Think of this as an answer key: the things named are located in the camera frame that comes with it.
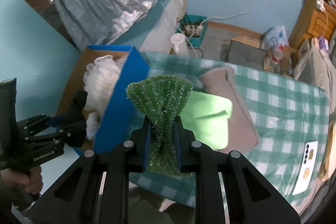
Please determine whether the clear plastic bottle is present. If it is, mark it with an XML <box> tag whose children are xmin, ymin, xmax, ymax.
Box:
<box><xmin>270</xmin><ymin>44</ymin><xmax>285</xmax><ymax>67</ymax></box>

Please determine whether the wooden headboard shelf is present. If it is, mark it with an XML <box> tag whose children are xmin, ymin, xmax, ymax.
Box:
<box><xmin>289</xmin><ymin>0</ymin><xmax>336</xmax><ymax>42</ymax></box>

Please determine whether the clear plastic bag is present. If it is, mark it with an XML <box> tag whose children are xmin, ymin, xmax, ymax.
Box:
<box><xmin>262</xmin><ymin>25</ymin><xmax>289</xmax><ymax>50</ymax></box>

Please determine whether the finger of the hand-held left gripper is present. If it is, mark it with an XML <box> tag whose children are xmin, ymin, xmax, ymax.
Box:
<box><xmin>17</xmin><ymin>114</ymin><xmax>63</xmax><ymax>135</ymax></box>
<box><xmin>24</xmin><ymin>127</ymin><xmax>72</xmax><ymax>148</ymax></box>

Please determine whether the green glitter scrubber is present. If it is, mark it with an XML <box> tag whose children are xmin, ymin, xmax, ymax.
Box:
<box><xmin>126</xmin><ymin>76</ymin><xmax>195</xmax><ymax>177</ymax></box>

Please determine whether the white wall cable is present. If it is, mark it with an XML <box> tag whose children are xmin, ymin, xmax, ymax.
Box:
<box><xmin>202</xmin><ymin>11</ymin><xmax>251</xmax><ymax>28</ymax></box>

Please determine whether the person's left hand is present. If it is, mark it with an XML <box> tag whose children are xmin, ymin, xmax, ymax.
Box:
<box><xmin>0</xmin><ymin>166</ymin><xmax>44</xmax><ymax>195</ymax></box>

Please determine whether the white bath pouf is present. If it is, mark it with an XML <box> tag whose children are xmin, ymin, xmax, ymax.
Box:
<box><xmin>83</xmin><ymin>55</ymin><xmax>124</xmax><ymax>140</ymax></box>

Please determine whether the grey bed quilt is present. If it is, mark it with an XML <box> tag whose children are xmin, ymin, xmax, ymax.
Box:
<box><xmin>293</xmin><ymin>38</ymin><xmax>336</xmax><ymax>90</ymax></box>

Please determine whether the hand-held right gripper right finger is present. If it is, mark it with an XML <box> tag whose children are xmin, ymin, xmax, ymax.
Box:
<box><xmin>172</xmin><ymin>117</ymin><xmax>301</xmax><ymax>224</ymax></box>

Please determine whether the green checkered tablecloth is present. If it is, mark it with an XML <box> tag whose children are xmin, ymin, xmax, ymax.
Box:
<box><xmin>129</xmin><ymin>52</ymin><xmax>330</xmax><ymax>207</ymax></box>

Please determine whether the teal plastic basket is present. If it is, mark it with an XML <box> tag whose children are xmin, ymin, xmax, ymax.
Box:
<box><xmin>181</xmin><ymin>14</ymin><xmax>208</xmax><ymax>48</ymax></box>

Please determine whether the white smartphone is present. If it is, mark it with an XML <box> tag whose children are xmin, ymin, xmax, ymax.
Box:
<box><xmin>292</xmin><ymin>140</ymin><xmax>319</xmax><ymax>195</ymax></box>

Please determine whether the blue-edged cardboard box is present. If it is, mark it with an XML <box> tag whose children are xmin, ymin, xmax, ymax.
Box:
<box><xmin>55</xmin><ymin>45</ymin><xmax>151</xmax><ymax>159</ymax></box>

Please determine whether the white power strip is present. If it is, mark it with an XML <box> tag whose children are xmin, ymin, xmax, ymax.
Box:
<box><xmin>184</xmin><ymin>23</ymin><xmax>202</xmax><ymax>33</ymax></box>

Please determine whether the small white fan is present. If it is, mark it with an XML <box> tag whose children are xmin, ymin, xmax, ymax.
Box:
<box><xmin>170</xmin><ymin>33</ymin><xmax>185</xmax><ymax>52</ymax></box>

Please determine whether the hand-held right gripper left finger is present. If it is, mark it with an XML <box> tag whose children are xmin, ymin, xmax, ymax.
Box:
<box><xmin>25</xmin><ymin>116</ymin><xmax>153</xmax><ymax>224</ymax></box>

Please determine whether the grey folded towel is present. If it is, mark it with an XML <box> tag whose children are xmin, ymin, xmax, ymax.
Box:
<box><xmin>199</xmin><ymin>66</ymin><xmax>260</xmax><ymax>152</ymax></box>

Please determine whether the light green cloth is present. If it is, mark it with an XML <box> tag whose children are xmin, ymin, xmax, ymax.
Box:
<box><xmin>180</xmin><ymin>91</ymin><xmax>234</xmax><ymax>150</ymax></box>

